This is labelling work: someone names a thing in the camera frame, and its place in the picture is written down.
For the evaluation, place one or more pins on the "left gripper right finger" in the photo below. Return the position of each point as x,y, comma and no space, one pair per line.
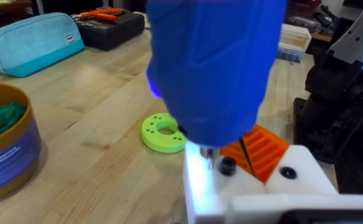
299,177

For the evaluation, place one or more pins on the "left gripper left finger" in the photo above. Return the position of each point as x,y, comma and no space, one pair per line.
206,186

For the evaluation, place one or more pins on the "blue electric screwdriver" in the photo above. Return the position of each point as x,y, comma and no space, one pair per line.
212,68

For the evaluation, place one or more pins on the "green disc with holes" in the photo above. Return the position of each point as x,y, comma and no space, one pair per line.
152,137

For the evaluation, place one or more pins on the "white and clear plastic box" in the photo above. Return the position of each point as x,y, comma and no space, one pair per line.
293,40

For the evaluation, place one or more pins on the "black tool case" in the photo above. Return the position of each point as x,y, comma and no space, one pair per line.
110,32

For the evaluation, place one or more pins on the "round tub with toys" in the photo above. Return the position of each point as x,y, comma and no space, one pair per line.
10,155

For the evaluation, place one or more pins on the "teal zip bag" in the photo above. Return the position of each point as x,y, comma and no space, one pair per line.
29,46

